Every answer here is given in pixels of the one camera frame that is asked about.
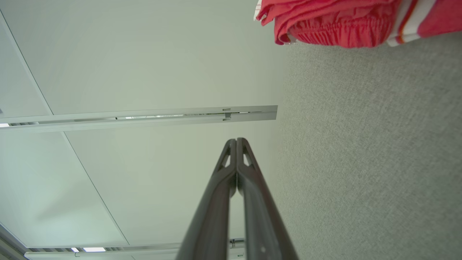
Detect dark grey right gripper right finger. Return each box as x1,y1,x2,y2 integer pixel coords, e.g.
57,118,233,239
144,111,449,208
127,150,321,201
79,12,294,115
237,138,299,260

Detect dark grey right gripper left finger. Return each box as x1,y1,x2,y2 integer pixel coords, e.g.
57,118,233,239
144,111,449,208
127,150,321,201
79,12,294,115
176,138,237,260

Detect grey double partition post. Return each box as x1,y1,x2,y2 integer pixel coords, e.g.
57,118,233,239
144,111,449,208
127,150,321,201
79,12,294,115
0,105,278,133

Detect red shorts with white trim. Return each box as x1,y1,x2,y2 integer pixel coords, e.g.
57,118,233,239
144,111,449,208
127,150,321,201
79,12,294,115
254,0,402,49

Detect grey metal frame post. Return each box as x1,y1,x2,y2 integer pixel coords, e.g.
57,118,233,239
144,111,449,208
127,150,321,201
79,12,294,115
25,238,247,260

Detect red jersey with white sleeves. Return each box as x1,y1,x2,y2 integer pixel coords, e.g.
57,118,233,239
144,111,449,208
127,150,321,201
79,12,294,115
385,0,462,47

